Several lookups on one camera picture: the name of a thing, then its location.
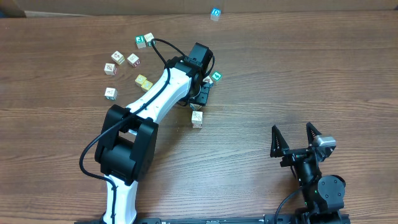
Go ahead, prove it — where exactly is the teal edged picture block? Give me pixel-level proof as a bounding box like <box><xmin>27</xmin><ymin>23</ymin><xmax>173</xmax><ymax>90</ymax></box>
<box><xmin>104</xmin><ymin>87</ymin><xmax>118</xmax><ymax>100</ymax></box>

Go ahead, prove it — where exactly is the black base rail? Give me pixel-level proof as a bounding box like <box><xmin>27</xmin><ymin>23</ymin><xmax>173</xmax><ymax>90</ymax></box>
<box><xmin>75</xmin><ymin>215</ymin><xmax>351</xmax><ymax>224</ymax></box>

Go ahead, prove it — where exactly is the blue edged picture block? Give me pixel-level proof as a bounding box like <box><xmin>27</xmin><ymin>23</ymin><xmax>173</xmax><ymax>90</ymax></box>
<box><xmin>203</xmin><ymin>75</ymin><xmax>214</xmax><ymax>88</ymax></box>

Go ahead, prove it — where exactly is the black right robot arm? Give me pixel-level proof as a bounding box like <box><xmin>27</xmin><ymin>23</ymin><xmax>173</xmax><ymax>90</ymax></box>
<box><xmin>270</xmin><ymin>122</ymin><xmax>346</xmax><ymax>214</ymax></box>

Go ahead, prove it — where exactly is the teal number block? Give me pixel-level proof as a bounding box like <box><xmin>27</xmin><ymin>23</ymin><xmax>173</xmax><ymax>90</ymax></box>
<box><xmin>144</xmin><ymin>32</ymin><xmax>154</xmax><ymax>47</ymax></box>

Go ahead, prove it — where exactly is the green letter block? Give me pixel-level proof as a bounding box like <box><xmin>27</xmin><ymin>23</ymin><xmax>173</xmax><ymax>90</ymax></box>
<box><xmin>135</xmin><ymin>35</ymin><xmax>147</xmax><ymax>49</ymax></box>

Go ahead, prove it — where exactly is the wooden picture block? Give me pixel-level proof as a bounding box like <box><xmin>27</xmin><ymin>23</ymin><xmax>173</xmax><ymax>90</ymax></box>
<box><xmin>191</xmin><ymin>111</ymin><xmax>203</xmax><ymax>124</ymax></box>

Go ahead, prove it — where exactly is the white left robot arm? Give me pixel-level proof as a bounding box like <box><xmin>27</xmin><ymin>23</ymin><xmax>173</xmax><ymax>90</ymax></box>
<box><xmin>95</xmin><ymin>43</ymin><xmax>215</xmax><ymax>223</ymax></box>

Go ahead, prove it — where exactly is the blue edged letter block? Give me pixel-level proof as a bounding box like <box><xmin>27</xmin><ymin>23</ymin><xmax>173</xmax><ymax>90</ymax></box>
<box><xmin>190</xmin><ymin>103</ymin><xmax>202</xmax><ymax>111</ymax></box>

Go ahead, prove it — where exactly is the blue letter D block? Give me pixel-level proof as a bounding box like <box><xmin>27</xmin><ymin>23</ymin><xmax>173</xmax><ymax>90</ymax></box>
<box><xmin>210</xmin><ymin>7</ymin><xmax>221</xmax><ymax>21</ymax></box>

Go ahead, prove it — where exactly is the red edged picture block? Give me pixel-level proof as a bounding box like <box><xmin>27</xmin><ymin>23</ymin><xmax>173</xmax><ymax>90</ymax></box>
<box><xmin>104</xmin><ymin>63</ymin><xmax>117</xmax><ymax>76</ymax></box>

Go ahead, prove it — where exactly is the red letter U block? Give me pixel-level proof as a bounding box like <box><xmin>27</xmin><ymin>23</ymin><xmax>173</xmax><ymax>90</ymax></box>
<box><xmin>127</xmin><ymin>54</ymin><xmax>141</xmax><ymax>68</ymax></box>

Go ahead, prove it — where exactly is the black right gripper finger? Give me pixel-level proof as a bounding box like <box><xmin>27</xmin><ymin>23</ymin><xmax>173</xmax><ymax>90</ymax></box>
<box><xmin>270</xmin><ymin>125</ymin><xmax>290</xmax><ymax>157</ymax></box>
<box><xmin>306</xmin><ymin>122</ymin><xmax>322</xmax><ymax>146</ymax></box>

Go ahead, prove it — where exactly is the yellow letter O block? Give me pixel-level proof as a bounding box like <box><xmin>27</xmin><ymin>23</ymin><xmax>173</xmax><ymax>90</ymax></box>
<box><xmin>141</xmin><ymin>80</ymin><xmax>153</xmax><ymax>92</ymax></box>

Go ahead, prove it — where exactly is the green number 4 block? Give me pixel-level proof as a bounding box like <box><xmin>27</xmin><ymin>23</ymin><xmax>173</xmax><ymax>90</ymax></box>
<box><xmin>211</xmin><ymin>71</ymin><xmax>223</xmax><ymax>85</ymax></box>

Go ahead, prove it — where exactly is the yellow letter G block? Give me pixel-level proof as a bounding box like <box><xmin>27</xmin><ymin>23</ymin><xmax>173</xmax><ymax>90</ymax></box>
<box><xmin>135</xmin><ymin>74</ymin><xmax>147</xmax><ymax>86</ymax></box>

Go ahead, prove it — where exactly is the yellow edged picture block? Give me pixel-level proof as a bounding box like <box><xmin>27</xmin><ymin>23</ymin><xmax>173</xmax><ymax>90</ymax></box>
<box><xmin>111</xmin><ymin>51</ymin><xmax>125</xmax><ymax>65</ymax></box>

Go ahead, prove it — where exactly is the red edged wooden block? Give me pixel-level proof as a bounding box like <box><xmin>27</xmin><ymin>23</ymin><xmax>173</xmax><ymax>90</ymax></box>
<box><xmin>192</xmin><ymin>124</ymin><xmax>203</xmax><ymax>129</ymax></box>

